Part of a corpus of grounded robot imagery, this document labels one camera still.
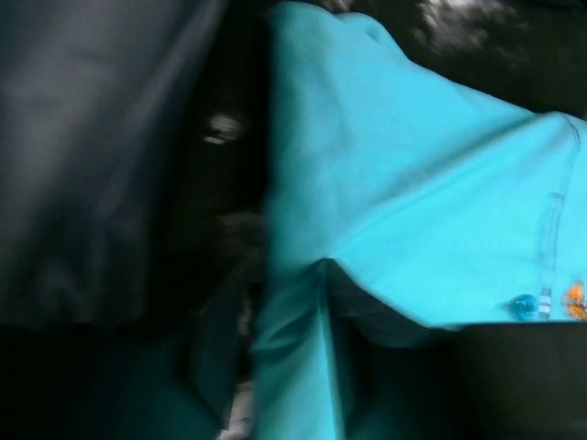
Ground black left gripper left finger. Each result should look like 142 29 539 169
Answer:
1 285 247 439

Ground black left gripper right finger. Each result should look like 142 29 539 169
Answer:
325 259 586 439

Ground turquoise shorts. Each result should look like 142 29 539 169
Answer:
251 2 586 439

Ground pink hard-shell suitcase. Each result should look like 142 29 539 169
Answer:
0 0 271 331

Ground black white tie-dye shirt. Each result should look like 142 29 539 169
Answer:
320 0 586 118

